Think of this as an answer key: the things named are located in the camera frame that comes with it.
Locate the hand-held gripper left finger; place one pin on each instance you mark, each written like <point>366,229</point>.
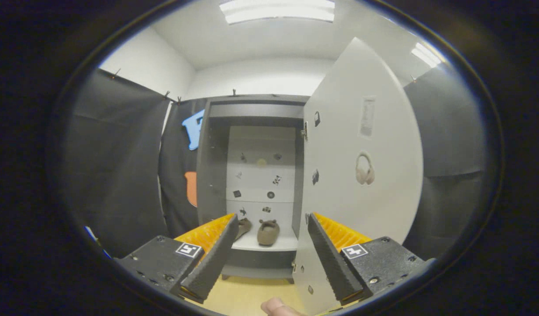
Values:
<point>214,263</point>

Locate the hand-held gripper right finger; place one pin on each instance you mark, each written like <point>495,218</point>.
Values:
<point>333,263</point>

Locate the large ceiling light panel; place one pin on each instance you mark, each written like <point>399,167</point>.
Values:
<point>278,11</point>

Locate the black backdrop cloth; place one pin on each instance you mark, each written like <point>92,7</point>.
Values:
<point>115,175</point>

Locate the grey shoe cabinet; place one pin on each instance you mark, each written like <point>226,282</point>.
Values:
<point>212,175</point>

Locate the brown fuzzy shoe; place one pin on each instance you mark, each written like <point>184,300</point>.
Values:
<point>268,235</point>
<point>245,226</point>

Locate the small ceiling light panel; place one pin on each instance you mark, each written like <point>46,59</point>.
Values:
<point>425,55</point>

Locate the white shoe cabinet door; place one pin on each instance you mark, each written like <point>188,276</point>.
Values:
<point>339,153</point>

